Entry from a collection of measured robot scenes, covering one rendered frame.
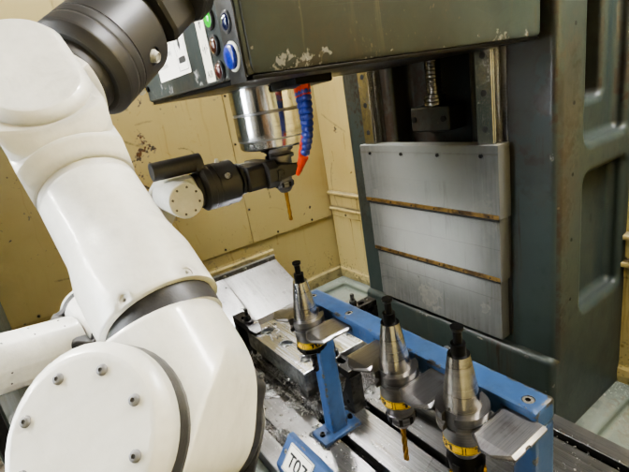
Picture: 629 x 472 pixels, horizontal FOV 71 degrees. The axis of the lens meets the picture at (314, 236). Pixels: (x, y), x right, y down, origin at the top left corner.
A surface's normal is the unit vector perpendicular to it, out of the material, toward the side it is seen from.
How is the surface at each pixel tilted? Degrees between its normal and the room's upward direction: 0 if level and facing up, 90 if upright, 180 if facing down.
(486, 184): 90
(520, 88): 90
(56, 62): 41
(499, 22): 90
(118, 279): 48
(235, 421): 98
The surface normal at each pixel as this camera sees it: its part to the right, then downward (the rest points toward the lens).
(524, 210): -0.81, 0.30
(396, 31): 0.57, 0.17
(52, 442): -0.21, -0.34
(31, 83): 0.13, -0.56
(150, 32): 0.91, 0.01
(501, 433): -0.16, -0.94
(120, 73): 0.48, 0.65
